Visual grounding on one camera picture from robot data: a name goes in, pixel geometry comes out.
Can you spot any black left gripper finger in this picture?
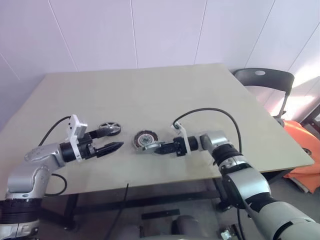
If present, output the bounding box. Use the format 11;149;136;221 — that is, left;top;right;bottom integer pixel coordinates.
94;141;125;159
87;128;111;140

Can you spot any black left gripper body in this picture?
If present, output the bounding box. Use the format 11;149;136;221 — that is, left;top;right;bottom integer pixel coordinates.
78;133;101;160

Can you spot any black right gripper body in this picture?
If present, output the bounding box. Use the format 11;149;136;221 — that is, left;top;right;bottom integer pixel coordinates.
172;136;188;158

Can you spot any copper wound motor stator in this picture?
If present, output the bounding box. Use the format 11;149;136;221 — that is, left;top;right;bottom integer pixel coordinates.
132;129;159;149

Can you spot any flat black bar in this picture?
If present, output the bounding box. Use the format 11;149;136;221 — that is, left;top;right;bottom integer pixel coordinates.
141;208;181;220

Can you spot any dark grey rounded shape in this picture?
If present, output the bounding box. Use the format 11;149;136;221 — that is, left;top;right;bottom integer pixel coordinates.
171;214;201;237

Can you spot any small metal floor part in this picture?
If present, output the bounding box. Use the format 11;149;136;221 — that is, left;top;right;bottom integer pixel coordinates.
220;224;245;240

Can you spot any black plastic chair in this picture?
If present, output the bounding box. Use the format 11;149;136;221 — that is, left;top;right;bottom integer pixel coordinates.
232;67;295;118

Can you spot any orange cloth bag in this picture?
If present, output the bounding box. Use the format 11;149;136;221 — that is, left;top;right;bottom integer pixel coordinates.
282;119;320;194

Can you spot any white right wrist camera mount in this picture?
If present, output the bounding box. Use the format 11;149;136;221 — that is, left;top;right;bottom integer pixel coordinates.
170;122;193;157

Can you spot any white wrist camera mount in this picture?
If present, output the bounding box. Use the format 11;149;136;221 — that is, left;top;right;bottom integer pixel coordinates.
65;114;89;163
170;122;193;157

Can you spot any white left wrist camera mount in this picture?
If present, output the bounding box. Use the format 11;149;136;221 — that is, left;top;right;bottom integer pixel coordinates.
65;114;89;163

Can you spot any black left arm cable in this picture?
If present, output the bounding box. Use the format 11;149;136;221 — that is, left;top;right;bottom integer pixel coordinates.
37;115;72;197

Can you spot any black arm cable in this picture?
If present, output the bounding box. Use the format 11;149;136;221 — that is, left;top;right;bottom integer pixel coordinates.
37;115;72;197
172;107;242;153

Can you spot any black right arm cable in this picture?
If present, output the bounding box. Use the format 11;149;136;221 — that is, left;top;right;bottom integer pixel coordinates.
172;107;242;153

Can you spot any black metal table frame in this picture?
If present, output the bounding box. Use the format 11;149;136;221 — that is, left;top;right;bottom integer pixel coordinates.
37;169;297;230

